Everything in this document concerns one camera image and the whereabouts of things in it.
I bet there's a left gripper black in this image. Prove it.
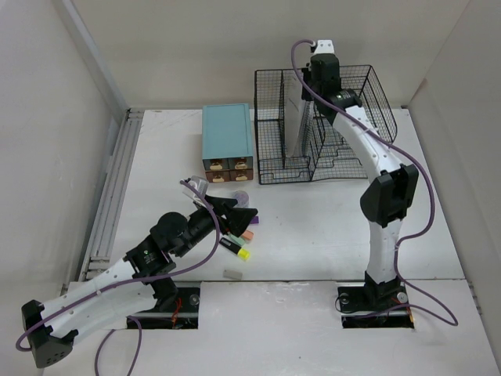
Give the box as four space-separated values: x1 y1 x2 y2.
175 194 255 258

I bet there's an orange highlighter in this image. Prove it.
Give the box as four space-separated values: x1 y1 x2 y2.
241 230 254 242

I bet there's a white spiral notebook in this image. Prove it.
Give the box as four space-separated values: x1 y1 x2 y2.
284 72 310 157

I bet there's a teal mini drawer chest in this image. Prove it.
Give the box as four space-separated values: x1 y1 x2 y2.
202 103 254 183

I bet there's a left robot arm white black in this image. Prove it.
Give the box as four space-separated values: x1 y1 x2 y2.
21 196 258 369

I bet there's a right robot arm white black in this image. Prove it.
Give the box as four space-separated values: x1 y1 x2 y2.
304 52 419 313

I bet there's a green highlighter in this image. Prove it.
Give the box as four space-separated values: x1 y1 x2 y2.
226 233 246 248

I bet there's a yellow highlighter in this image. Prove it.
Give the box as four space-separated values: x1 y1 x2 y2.
219 237 250 261

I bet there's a grey eraser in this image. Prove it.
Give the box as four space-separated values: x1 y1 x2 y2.
222 269 243 280

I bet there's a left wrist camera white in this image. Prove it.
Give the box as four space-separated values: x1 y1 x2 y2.
180 175 209 204

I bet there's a black wire mesh organizer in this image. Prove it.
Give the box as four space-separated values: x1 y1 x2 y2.
254 65 398 185

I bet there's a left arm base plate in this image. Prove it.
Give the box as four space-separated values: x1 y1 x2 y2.
134 283 200 330

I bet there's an aluminium rail frame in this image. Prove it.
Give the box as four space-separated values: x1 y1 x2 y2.
75 109 144 282

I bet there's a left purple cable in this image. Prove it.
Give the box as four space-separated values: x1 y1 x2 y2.
15 179 220 376

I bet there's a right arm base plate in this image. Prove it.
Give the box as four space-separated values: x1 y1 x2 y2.
336 284 414 329

